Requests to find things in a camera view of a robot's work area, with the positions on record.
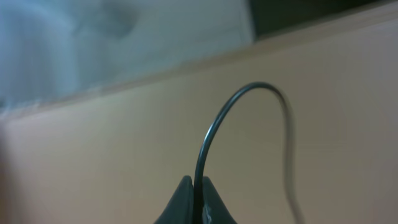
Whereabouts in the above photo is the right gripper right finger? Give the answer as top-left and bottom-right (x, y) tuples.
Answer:
(202, 177), (236, 224)

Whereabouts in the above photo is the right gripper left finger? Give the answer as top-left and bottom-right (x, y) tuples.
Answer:
(154, 175), (193, 224)

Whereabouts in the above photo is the black usb cable bundle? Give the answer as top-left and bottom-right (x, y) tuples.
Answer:
(192, 81), (305, 224)

